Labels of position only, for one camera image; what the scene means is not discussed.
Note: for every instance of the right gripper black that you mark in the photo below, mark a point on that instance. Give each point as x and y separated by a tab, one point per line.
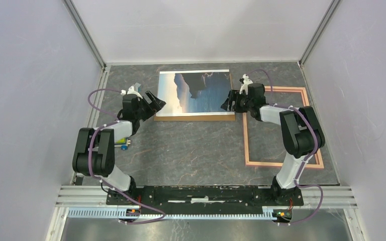
237	96

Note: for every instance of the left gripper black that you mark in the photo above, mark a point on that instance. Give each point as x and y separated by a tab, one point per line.
156	105

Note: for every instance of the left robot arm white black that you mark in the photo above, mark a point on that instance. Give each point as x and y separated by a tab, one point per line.
94	153

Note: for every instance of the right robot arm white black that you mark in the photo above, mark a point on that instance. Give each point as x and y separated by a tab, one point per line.
301	132

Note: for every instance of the landscape photo print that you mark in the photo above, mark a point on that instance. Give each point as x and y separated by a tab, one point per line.
194	93

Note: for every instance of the blue cube block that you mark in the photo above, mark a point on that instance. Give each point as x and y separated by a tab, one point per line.
137	87

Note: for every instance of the toy brick car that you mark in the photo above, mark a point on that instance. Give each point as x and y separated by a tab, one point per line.
123	143

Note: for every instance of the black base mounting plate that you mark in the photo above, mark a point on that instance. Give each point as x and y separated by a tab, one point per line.
223	199

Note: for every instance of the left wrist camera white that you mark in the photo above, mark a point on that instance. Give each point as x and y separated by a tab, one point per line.
130	91

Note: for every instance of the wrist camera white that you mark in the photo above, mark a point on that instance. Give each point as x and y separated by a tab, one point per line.
130	91
246	81

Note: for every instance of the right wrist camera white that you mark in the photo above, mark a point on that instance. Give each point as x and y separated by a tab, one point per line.
246	81

